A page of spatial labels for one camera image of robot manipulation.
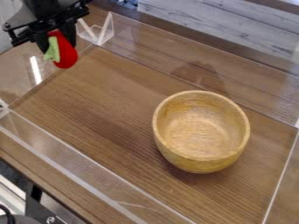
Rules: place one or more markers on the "black table leg bracket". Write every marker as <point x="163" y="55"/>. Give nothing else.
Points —
<point x="35" y="209"/>

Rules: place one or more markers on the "light wooden bowl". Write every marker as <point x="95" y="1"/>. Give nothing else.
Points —
<point x="200" y="131"/>

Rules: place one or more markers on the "clear acrylic tray enclosure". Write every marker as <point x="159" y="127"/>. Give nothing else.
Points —
<point x="76" y="130"/>

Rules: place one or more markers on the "red felt strawberry toy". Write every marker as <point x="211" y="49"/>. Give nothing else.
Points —
<point x="60" y="53"/>

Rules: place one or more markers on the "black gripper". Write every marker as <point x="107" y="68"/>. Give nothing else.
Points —
<point x="43" y="16"/>

